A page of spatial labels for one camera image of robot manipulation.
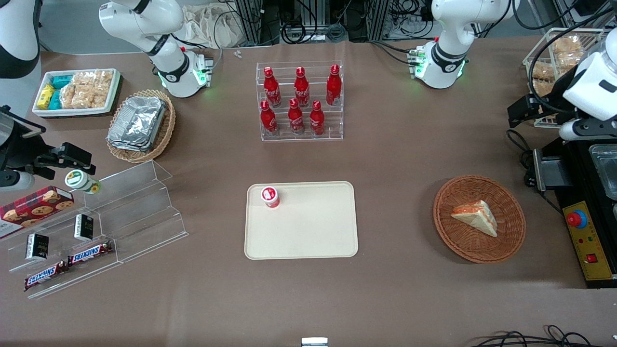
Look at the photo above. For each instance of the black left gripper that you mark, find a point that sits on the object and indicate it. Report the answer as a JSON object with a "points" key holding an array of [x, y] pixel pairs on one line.
{"points": [[555, 98]]}

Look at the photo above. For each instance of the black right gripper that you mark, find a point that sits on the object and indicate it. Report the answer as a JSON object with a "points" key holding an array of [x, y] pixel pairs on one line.
{"points": [[19, 147]]}

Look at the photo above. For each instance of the triangular sandwich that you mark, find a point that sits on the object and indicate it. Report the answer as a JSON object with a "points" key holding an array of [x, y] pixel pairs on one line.
{"points": [[477, 219]]}

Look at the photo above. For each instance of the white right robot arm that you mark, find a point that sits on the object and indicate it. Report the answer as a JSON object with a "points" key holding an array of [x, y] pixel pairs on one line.
{"points": [[168, 67]]}

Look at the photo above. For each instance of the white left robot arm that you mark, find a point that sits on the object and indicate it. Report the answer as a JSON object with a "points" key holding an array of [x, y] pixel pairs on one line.
{"points": [[448, 58]]}

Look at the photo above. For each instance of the white rectangular snack tray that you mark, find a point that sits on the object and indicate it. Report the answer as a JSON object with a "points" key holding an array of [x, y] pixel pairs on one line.
{"points": [[115, 91]]}

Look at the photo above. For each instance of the oval light wicker basket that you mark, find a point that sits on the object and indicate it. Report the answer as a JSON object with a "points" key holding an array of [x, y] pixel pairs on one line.
{"points": [[166, 130]]}

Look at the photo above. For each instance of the round brown wicker basket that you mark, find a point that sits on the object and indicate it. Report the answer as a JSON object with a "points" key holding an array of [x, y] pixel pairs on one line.
{"points": [[462, 241]]}

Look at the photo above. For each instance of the beige plastic tray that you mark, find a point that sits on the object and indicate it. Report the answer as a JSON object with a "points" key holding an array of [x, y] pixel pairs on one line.
{"points": [[308, 231]]}

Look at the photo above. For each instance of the green lid white cup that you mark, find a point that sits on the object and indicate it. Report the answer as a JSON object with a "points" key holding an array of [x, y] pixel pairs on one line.
{"points": [[79, 181]]}

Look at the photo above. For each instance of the bagged bread pack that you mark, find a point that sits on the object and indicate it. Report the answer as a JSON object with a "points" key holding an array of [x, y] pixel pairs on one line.
{"points": [[542, 71], [568, 45], [569, 61], [543, 88]]}

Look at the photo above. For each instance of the clear rice cracker pack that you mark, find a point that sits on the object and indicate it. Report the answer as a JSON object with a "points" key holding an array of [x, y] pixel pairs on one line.
{"points": [[103, 89], [68, 96], [84, 78], [83, 97]]}

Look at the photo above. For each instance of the red plaid cookie box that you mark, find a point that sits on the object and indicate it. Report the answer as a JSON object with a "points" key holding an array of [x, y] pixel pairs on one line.
{"points": [[33, 209]]}

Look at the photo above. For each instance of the teal snack box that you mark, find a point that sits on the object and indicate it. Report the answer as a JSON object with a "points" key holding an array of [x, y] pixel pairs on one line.
{"points": [[61, 81], [55, 100]]}

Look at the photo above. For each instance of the small black white box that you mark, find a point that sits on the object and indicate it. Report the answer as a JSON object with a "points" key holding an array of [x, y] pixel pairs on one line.
{"points": [[37, 246], [84, 227]]}

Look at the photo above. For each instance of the stacked aluminium foil trays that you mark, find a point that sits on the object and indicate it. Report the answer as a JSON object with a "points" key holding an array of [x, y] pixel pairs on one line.
{"points": [[137, 123]]}

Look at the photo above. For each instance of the yellow snack box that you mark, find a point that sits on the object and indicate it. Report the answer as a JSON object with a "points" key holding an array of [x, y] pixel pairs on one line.
{"points": [[46, 96]]}

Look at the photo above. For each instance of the clear acrylic stepped shelf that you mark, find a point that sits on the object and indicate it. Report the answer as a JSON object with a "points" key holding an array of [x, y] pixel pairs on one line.
{"points": [[140, 212]]}

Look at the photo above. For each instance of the Snickers chocolate bar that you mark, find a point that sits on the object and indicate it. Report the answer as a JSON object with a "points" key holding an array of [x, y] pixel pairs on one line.
{"points": [[90, 253], [46, 275]]}

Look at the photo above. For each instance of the black machine housing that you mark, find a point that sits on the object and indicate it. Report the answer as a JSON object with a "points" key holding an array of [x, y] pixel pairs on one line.
{"points": [[578, 193]]}

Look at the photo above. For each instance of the stainless steel pan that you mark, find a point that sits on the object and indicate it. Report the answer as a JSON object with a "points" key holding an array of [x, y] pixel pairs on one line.
{"points": [[606, 168]]}

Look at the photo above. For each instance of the red emergency stop button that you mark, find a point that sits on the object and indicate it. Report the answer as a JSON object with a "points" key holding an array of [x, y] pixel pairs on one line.
{"points": [[577, 219]]}

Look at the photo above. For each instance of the yellow control panel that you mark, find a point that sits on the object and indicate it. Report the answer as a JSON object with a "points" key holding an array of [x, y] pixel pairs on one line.
{"points": [[590, 246]]}

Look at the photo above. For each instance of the white cloth bag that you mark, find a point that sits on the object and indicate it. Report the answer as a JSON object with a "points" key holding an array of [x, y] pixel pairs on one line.
{"points": [[212, 26]]}

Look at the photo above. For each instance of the clear acrylic bottle rack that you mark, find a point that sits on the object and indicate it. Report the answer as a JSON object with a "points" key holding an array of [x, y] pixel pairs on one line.
{"points": [[332, 123]]}

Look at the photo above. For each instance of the red cola bottle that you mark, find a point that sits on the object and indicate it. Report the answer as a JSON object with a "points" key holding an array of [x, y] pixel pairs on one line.
{"points": [[301, 89], [272, 89], [316, 119], [295, 118], [268, 119], [333, 86]]}

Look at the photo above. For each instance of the red white yogurt cup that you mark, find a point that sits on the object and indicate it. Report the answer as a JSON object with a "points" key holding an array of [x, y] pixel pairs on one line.
{"points": [[270, 196]]}

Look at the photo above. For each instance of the small white edge block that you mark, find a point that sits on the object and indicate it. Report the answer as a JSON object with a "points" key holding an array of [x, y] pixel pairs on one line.
{"points": [[314, 342]]}

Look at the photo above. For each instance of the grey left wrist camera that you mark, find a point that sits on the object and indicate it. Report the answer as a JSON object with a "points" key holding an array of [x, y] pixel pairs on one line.
{"points": [[585, 129]]}

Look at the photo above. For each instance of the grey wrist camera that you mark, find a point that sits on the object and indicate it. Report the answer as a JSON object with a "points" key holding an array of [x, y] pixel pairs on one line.
{"points": [[585, 129], [17, 181]]}

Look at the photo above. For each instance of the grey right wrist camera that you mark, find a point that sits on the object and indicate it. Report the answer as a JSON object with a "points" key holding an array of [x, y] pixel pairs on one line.
{"points": [[17, 181]]}

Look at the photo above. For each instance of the aluminium frame post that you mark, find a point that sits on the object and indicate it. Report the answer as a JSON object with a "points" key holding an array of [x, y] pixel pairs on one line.
{"points": [[249, 21]]}

